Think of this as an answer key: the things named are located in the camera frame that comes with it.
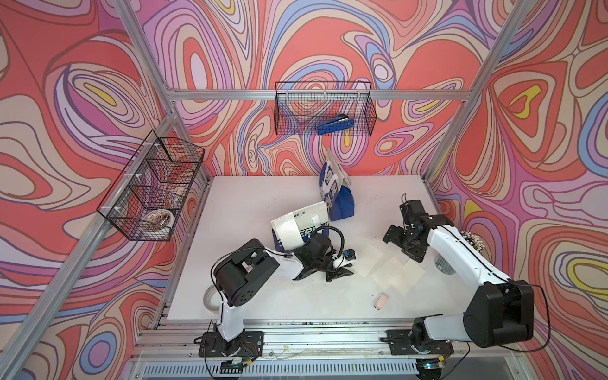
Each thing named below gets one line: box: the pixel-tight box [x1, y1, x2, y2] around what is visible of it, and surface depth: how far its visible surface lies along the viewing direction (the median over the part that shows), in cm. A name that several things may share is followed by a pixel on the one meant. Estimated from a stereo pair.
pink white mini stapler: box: [373, 292, 389, 312], surface depth 81 cm
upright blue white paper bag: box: [319, 148, 355, 222], surface depth 101 cm
